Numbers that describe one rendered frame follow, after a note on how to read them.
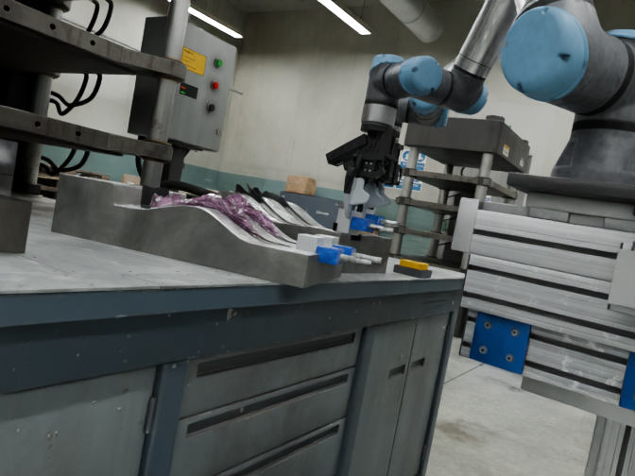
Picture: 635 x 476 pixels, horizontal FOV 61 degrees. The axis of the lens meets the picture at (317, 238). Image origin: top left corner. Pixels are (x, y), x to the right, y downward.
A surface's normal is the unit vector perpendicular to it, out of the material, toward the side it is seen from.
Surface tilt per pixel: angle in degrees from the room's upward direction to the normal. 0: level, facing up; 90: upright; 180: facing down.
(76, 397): 90
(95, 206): 90
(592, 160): 73
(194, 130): 90
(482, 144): 90
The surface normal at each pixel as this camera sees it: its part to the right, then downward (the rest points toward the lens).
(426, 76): 0.44, 0.13
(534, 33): -0.87, -0.01
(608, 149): -0.33, -0.32
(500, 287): -0.59, -0.07
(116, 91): 0.82, 0.18
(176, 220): -0.27, 0.00
